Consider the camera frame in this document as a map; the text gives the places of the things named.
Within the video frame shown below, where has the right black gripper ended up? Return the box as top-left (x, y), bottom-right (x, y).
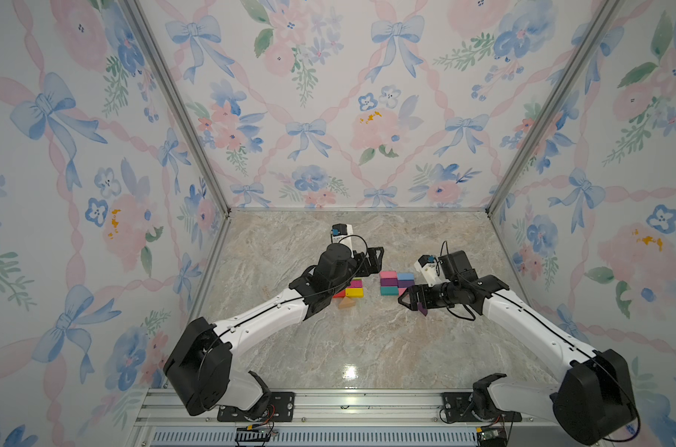
top-left (397, 281), bottom-right (458, 310)

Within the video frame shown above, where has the yellow block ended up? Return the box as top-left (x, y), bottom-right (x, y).
top-left (345, 288), bottom-right (365, 298)

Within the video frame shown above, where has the teal rectangular block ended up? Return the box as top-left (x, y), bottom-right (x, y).
top-left (381, 286), bottom-right (400, 296)

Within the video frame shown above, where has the tan wooden block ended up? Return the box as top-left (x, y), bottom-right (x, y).
top-left (339, 298), bottom-right (356, 309)

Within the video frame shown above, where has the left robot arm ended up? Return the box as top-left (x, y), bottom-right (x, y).
top-left (163, 242), bottom-right (384, 419)

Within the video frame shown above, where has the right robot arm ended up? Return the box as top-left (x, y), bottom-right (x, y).
top-left (399, 251), bottom-right (641, 445)

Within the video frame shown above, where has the green circuit board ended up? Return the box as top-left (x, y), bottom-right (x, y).
top-left (477, 428), bottom-right (507, 447)

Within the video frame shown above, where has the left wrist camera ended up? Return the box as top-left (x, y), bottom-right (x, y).
top-left (330, 223), bottom-right (353, 243)

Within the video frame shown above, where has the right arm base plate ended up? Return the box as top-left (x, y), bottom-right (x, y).
top-left (440, 391), bottom-right (522, 424)

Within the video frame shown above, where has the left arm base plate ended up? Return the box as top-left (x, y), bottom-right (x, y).
top-left (217, 391), bottom-right (296, 424)

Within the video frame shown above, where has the right frame post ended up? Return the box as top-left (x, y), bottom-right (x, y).
top-left (485, 0), bottom-right (622, 218)

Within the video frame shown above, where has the frame post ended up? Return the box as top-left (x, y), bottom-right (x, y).
top-left (118, 0), bottom-right (231, 219)
top-left (485, 0), bottom-right (622, 218)

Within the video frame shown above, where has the left frame post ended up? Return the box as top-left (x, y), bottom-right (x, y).
top-left (118, 0), bottom-right (231, 219)

